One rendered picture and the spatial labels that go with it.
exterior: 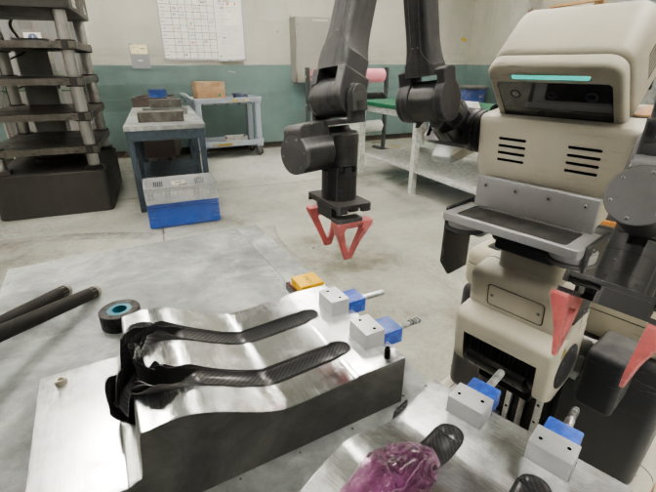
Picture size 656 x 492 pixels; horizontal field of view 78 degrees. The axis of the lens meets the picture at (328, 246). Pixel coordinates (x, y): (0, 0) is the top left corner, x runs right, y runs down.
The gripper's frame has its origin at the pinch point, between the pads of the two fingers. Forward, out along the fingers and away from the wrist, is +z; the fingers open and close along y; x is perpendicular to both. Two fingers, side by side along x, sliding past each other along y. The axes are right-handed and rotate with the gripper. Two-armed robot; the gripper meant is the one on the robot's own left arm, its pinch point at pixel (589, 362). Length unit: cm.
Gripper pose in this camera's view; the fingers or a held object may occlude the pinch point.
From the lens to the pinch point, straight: 56.0
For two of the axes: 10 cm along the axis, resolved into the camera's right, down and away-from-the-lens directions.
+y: 6.6, 3.1, -6.9
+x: 6.7, 1.7, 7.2
